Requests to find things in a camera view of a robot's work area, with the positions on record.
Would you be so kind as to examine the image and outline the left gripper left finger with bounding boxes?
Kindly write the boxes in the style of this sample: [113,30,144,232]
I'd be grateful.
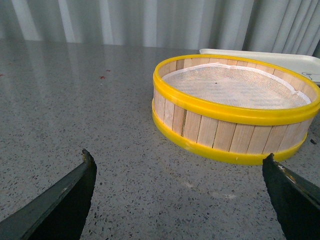
[0,149,97,240]

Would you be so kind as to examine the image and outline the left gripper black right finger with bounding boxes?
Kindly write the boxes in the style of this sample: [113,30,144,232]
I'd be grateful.
[262,153,320,240]

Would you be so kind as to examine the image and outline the white rectangular tray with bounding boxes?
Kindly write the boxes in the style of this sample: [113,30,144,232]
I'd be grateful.
[199,48,320,86]

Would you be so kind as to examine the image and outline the wooden steamer yellow rims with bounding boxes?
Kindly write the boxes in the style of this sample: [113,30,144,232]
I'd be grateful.
[152,54,320,165]

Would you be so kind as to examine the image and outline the white steamer cloth liner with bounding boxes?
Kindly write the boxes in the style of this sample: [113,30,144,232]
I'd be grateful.
[163,63,311,110]

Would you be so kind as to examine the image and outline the grey curtain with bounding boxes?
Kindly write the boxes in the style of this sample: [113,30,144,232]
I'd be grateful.
[0,0,320,57]

